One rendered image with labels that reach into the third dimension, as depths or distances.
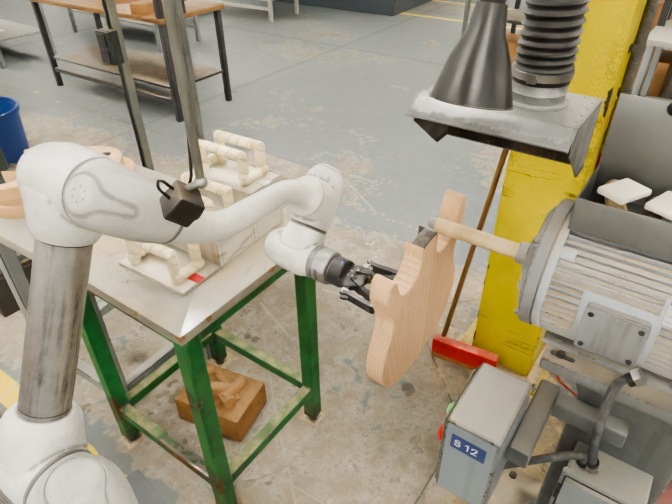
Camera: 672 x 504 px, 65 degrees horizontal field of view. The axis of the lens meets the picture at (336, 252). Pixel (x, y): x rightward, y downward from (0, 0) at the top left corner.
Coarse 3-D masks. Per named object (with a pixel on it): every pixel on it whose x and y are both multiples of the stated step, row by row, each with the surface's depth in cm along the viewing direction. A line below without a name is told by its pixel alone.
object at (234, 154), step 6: (204, 144) 160; (210, 144) 159; (216, 144) 158; (204, 150) 161; (210, 150) 159; (216, 150) 158; (222, 150) 156; (228, 150) 156; (234, 150) 155; (228, 156) 156; (234, 156) 155; (240, 156) 154; (246, 156) 155
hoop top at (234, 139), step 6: (216, 132) 167; (222, 132) 166; (216, 138) 167; (222, 138) 166; (228, 138) 164; (234, 138) 163; (240, 138) 162; (246, 138) 162; (234, 144) 165; (240, 144) 163; (246, 144) 161; (252, 144) 160; (258, 144) 159
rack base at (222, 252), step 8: (216, 208) 165; (240, 232) 158; (248, 232) 161; (224, 240) 152; (232, 240) 156; (240, 240) 159; (248, 240) 162; (184, 248) 160; (200, 248) 155; (208, 248) 153; (216, 248) 151; (224, 248) 154; (232, 248) 157; (240, 248) 160; (208, 256) 155; (216, 256) 153; (224, 256) 155; (232, 256) 158; (224, 264) 156
